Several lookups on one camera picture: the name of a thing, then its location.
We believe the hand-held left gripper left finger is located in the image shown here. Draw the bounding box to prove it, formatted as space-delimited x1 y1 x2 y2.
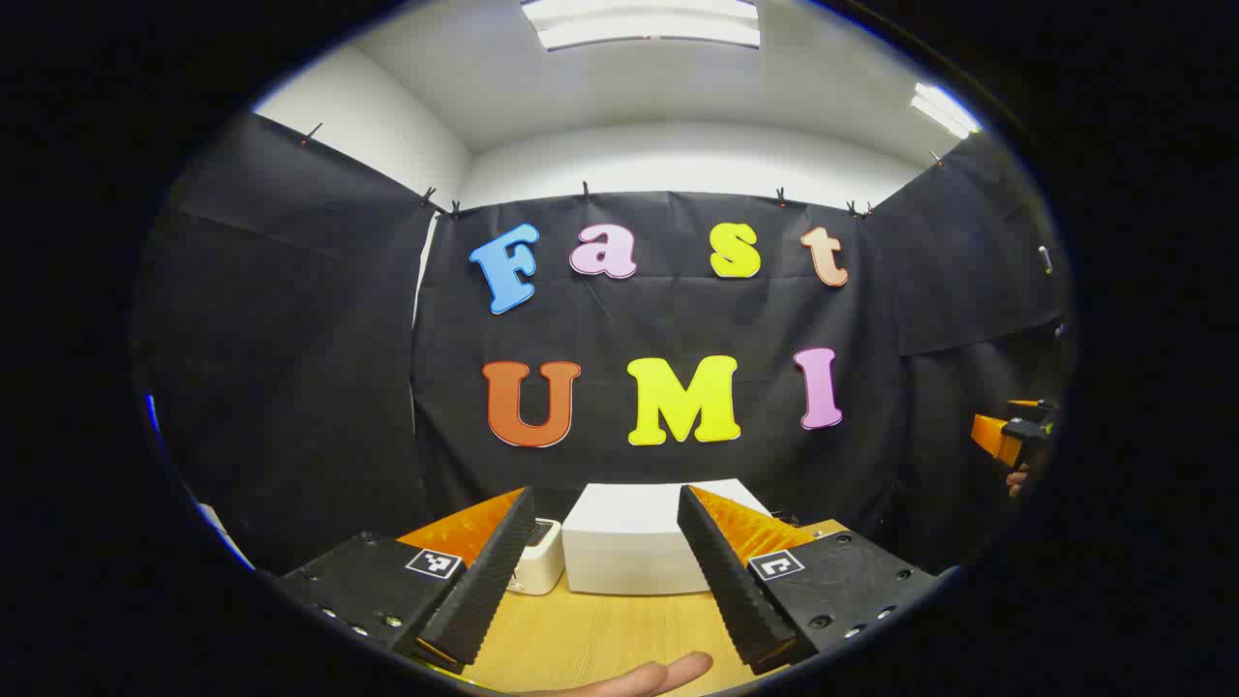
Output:
276 486 538 676

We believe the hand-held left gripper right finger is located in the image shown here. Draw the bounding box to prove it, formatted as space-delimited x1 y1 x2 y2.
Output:
676 484 942 677

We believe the white microwave oven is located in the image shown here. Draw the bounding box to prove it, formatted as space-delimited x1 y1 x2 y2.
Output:
561 478 775 595

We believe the white toaster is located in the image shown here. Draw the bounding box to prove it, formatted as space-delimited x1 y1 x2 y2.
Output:
508 518 564 595

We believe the black backdrop cloth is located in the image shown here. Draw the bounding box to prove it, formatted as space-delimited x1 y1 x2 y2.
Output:
131 111 1075 582

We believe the ceiling light panel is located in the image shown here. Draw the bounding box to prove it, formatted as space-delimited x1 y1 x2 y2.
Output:
910 82 981 139
521 0 762 51

